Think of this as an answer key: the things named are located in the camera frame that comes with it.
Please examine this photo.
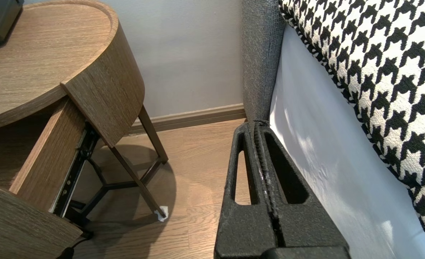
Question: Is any white bed sheet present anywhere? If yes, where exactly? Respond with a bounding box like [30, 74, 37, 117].
[269, 23, 425, 259]

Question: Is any grey fabric headboard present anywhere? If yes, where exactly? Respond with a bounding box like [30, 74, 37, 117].
[241, 0, 287, 123]

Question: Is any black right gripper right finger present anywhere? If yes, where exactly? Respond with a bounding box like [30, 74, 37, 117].
[258, 122, 347, 252]

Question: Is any black adapter output cable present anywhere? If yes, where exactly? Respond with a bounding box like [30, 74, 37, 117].
[56, 230, 94, 259]

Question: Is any black white houndstooth pillow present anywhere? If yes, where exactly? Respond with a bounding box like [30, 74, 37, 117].
[278, 0, 425, 241]

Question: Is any white table leg pad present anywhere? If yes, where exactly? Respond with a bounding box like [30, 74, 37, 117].
[154, 206, 169, 222]

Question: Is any round wooden side table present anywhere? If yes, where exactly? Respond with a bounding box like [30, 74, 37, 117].
[0, 0, 169, 222]

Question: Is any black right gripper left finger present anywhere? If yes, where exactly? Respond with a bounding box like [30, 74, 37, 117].
[214, 121, 281, 259]

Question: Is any curved wooden table drawer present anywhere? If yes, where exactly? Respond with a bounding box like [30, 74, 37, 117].
[0, 97, 101, 259]

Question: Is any brown wooden skirting board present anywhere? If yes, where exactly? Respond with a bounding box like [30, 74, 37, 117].
[126, 103, 247, 135]

